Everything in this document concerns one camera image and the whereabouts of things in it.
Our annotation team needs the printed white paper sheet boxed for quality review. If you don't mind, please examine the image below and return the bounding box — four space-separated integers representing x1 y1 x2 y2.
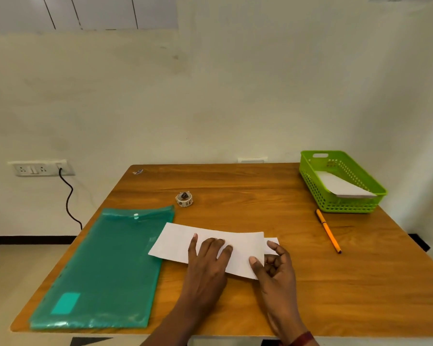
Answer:
263 237 280 256

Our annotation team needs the orange pen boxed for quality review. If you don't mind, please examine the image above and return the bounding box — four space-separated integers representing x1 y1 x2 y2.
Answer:
315 209 343 255

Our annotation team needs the black power cable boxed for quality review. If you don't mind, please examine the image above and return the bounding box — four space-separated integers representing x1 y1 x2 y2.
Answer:
59 168 84 231

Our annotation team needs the small clear tape roll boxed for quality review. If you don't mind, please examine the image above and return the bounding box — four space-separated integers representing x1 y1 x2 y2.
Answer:
176 191 194 208

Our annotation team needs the dark red wrist band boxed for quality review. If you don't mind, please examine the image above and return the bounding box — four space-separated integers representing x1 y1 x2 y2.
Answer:
280 331 317 346

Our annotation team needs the green translucent plastic folder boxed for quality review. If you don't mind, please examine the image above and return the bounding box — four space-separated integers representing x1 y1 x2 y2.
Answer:
28 205 176 330

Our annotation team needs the person's right hand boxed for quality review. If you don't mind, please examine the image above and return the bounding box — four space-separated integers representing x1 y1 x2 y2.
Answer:
249 240 307 343

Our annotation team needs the person's left hand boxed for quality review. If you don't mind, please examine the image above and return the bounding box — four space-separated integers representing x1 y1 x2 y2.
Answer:
182 233 234 314

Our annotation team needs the green plastic basket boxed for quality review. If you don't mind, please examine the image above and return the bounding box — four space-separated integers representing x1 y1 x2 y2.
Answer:
298 150 388 214

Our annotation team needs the white wall socket panel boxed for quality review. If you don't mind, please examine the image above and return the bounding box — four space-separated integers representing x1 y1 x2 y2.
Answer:
8 160 76 177

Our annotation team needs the dark grey table foot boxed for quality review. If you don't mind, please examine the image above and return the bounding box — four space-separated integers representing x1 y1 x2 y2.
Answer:
70 336 113 346

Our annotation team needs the black skirting board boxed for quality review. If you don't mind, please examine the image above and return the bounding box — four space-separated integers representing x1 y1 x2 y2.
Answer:
0 233 431 253

